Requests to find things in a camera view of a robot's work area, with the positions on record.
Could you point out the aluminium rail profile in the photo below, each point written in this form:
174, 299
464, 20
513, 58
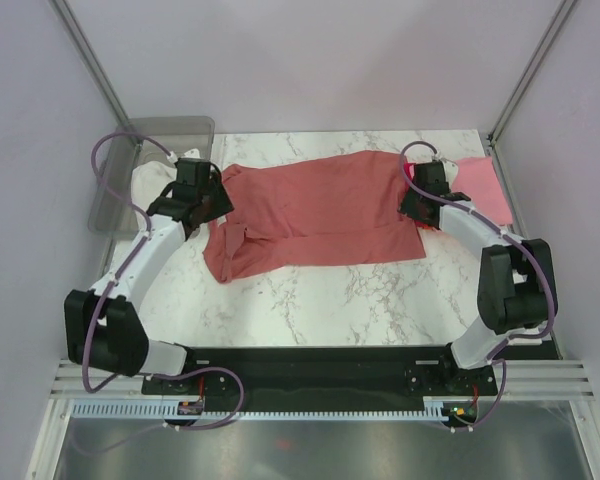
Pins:
527, 380

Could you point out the aluminium frame post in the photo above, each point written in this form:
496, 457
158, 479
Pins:
549, 37
81, 43

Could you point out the grey transparent plastic bin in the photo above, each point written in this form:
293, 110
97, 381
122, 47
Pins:
111, 216

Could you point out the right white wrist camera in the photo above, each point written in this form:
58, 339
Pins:
451, 171

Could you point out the white slotted cable duct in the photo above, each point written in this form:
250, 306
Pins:
174, 410

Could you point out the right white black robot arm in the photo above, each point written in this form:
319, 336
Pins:
516, 296

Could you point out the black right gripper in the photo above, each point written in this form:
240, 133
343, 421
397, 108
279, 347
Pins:
407, 205

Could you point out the magenta red folded t-shirt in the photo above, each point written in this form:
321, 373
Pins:
419, 208

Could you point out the white crumpled t-shirt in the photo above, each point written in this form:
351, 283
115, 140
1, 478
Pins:
148, 181

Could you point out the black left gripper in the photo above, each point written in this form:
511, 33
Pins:
223, 202

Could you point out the left aluminium frame post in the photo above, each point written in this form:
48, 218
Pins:
81, 43

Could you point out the salmon red t-shirt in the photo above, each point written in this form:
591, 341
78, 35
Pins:
336, 211

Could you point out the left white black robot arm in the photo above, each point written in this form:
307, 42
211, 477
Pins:
102, 324

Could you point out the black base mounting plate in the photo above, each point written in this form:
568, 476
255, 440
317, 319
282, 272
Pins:
336, 377

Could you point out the right aluminium frame post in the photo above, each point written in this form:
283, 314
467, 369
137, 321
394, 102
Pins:
549, 37

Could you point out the light pink folded t-shirt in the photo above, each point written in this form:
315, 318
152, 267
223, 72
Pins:
477, 179

